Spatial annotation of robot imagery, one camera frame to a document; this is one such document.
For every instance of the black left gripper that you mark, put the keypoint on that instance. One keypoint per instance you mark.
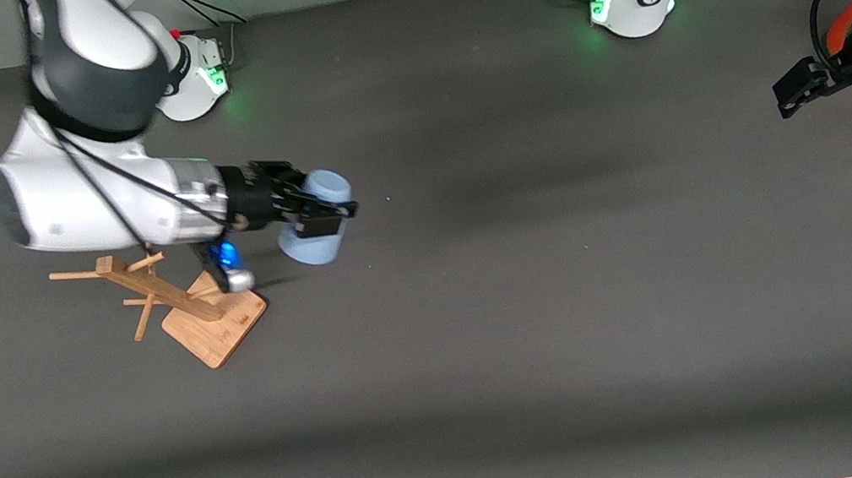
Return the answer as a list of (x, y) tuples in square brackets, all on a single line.
[(836, 74)]

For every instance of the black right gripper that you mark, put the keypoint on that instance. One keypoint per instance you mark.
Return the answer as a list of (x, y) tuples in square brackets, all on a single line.
[(249, 196)]

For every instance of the light blue cup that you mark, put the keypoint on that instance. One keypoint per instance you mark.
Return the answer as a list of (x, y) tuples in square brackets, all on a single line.
[(316, 248)]

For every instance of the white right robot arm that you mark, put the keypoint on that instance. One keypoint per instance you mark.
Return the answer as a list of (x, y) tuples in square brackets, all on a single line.
[(78, 200)]

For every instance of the wooden mug tree rack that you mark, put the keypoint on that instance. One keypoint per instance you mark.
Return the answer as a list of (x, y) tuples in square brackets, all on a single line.
[(222, 327)]

